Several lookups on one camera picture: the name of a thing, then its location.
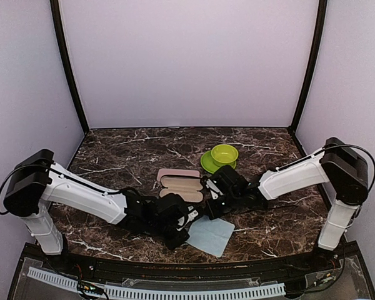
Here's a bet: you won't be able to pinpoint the black glasses case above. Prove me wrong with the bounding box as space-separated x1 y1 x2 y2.
159 176 204 203

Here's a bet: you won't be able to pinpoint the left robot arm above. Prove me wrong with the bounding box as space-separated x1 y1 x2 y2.
0 149 198 273

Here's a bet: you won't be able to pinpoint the green plate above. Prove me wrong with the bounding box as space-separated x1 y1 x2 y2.
200 151 227 174

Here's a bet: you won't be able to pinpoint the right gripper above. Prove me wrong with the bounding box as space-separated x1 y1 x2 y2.
204 191 242 221

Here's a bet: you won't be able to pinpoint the right black frame post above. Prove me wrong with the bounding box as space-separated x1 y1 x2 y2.
288 0 328 135

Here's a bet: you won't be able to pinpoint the black sunglasses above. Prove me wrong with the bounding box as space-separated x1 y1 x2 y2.
266 201 298 210

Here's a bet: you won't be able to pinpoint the white slotted cable duct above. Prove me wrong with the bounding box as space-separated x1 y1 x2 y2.
27 267 286 299

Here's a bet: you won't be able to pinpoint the black frame post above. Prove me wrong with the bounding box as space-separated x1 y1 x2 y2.
49 0 90 135
288 0 328 135

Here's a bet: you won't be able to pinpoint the pink glasses case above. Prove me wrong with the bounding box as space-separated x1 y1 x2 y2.
157 168 200 183

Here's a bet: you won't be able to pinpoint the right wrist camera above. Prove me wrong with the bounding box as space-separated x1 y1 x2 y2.
201 176 224 199

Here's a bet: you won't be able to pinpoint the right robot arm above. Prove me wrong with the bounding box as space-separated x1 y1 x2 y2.
204 137 375 271

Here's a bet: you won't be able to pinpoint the green bowl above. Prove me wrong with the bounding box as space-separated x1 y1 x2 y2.
211 144 239 166

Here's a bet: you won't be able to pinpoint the black table front rail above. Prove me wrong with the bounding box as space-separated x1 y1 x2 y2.
37 247 346 288

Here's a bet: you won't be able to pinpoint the left black frame post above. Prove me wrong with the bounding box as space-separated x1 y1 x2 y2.
49 0 90 135

